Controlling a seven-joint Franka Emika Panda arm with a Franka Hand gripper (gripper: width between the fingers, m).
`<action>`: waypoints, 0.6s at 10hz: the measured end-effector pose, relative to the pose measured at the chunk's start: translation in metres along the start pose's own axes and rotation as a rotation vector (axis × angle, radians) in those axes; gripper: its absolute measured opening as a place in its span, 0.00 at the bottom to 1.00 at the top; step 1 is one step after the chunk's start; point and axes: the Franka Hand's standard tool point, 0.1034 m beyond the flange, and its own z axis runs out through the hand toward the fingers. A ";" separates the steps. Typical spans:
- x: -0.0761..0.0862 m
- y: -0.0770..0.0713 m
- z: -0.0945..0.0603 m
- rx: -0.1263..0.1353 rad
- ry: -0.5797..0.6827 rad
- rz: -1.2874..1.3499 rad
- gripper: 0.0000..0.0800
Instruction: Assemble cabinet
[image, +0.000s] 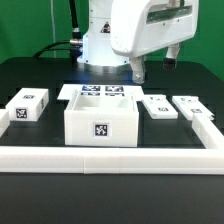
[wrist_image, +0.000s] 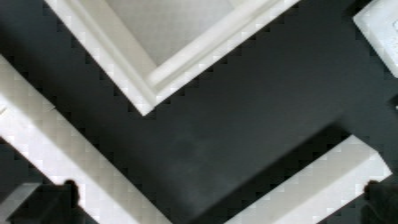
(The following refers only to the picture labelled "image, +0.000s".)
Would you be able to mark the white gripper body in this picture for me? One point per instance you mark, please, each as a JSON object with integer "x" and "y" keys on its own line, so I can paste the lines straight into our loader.
{"x": 139, "y": 27}

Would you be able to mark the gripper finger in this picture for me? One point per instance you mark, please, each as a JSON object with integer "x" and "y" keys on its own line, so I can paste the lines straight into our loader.
{"x": 138, "y": 69}
{"x": 170, "y": 60}

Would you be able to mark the white door panel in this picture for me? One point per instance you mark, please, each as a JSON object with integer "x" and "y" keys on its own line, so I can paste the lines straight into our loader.
{"x": 158, "y": 107}
{"x": 190, "y": 105}

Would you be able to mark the white cabinet body box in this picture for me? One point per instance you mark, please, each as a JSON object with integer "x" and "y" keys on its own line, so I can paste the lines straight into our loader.
{"x": 106, "y": 121}

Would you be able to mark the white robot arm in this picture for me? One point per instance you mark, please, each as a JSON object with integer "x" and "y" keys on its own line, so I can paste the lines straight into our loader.
{"x": 98, "y": 55}

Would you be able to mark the white cabinet top block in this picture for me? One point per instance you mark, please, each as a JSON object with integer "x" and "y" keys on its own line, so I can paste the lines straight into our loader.
{"x": 28, "y": 104}

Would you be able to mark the white marker sheet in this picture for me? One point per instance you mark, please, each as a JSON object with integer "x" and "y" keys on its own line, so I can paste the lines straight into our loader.
{"x": 100, "y": 90}

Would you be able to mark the white U-shaped fence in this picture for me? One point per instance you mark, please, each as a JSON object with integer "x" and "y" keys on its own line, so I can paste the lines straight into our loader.
{"x": 208, "y": 160}

